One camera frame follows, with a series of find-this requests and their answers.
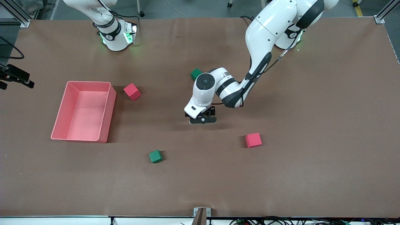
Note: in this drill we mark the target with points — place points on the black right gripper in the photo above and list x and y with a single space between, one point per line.
15 75

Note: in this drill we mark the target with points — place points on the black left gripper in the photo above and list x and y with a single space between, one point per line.
212 110

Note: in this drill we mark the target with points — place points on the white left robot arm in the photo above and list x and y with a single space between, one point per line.
268 31

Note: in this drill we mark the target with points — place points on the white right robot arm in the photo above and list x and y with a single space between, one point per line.
114 37

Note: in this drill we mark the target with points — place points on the green cube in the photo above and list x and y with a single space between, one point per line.
195 74
155 157

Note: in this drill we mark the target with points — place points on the red cube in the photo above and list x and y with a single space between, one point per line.
132 92
253 140

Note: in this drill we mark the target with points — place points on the brown table cover sheet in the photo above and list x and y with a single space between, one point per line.
200 181

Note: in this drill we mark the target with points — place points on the pink plastic bin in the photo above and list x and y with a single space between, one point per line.
78 131

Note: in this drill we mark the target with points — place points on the white leg with caster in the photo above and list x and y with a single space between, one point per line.
142 14

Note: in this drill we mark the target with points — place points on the white furniture leg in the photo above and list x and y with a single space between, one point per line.
263 3

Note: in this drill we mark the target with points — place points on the aluminium frame profile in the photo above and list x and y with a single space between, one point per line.
22 19
379 19

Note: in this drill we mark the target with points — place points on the metal camera pole bracket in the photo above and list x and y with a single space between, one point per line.
197 212

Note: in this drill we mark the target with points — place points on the white table edge rail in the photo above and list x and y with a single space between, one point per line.
47 221

